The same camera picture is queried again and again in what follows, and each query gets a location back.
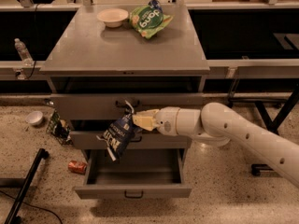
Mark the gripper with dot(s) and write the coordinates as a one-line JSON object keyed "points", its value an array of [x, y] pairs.
{"points": [[166, 120]]}

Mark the blue chip bag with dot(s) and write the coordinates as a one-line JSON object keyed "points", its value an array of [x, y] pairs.
{"points": [[120, 133]]}

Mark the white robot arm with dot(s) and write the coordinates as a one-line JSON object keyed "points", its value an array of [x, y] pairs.
{"points": [[216, 124]]}

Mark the grey bottom drawer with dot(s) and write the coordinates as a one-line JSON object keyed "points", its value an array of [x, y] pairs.
{"points": [[138, 174]]}

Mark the grey drawer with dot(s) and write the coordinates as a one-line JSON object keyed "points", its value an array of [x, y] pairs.
{"points": [[111, 106], [88, 140], [138, 174]]}

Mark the grey middle drawer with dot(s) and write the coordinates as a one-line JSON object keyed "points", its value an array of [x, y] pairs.
{"points": [[88, 140]]}

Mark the grey drawer cabinet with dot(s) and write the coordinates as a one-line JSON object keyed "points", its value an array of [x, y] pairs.
{"points": [[90, 58]]}

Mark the grey top drawer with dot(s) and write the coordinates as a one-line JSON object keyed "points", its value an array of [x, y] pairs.
{"points": [[111, 106]]}

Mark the green snack bag on floor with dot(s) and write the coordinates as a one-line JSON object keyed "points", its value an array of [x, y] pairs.
{"points": [[59, 129]]}

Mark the green chip bag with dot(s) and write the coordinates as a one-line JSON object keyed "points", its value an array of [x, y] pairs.
{"points": [[148, 21]]}

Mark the blue can behind bag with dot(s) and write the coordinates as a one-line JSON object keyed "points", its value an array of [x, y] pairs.
{"points": [[155, 5]]}

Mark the orange soda can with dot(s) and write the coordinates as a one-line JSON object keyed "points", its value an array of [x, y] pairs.
{"points": [[77, 167]]}

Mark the white bowl on cabinet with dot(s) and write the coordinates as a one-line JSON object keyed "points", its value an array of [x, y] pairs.
{"points": [[113, 17]]}

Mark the white bowl on floor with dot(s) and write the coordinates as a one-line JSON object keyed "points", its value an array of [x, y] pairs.
{"points": [[34, 118]]}

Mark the clear water bottle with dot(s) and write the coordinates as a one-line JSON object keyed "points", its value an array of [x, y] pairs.
{"points": [[23, 52]]}

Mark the black stand leg left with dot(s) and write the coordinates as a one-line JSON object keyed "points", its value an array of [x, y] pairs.
{"points": [[12, 217]]}

